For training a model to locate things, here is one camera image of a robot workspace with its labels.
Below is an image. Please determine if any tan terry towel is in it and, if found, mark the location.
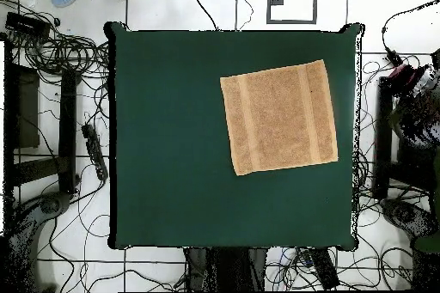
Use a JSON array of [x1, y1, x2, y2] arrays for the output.
[[219, 58, 339, 177]]

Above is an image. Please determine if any black power adapter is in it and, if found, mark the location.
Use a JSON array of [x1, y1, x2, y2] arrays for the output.
[[385, 48, 404, 67]]

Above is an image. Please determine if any grey stand base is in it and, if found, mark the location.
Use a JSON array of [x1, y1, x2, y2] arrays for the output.
[[6, 191, 71, 292], [379, 198, 437, 239]]

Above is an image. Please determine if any dark green fabric bundle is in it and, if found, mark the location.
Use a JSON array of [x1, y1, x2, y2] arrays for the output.
[[412, 233, 440, 255]]

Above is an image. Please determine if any black power strip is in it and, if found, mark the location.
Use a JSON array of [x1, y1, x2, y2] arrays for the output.
[[81, 123, 109, 182], [298, 247, 341, 290]]

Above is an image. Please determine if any dark green table cloth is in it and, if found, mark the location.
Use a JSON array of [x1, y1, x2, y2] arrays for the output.
[[103, 21, 364, 252]]

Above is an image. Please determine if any black rectangular box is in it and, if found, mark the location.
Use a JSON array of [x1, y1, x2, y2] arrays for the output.
[[4, 11, 52, 40]]

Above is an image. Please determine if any black adapter cable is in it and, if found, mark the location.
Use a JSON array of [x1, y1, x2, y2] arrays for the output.
[[380, 0, 440, 53]]

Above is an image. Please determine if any grey square floor frame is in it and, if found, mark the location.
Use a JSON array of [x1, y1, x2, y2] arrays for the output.
[[266, 0, 318, 25]]

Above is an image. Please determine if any thin black cable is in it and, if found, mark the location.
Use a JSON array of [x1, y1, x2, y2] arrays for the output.
[[238, 0, 254, 31]]

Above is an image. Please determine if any thick black cable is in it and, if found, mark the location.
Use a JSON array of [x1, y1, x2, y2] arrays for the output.
[[182, 0, 220, 32]]

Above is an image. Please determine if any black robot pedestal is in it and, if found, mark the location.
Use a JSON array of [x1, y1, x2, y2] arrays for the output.
[[183, 247, 269, 292]]

